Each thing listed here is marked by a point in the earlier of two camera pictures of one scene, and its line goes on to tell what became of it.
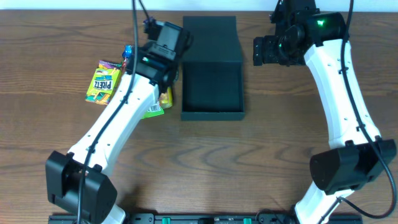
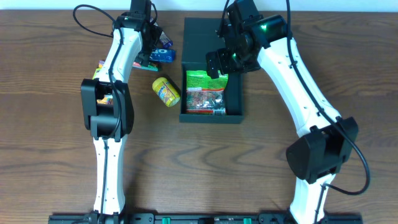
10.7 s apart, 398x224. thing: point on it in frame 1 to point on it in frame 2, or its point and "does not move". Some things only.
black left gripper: [137, 66] to [144, 58]
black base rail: [201, 218] does not move
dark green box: [212, 70] does not move
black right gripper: [258, 50] to [216, 62]
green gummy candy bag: [153, 110] to [205, 95]
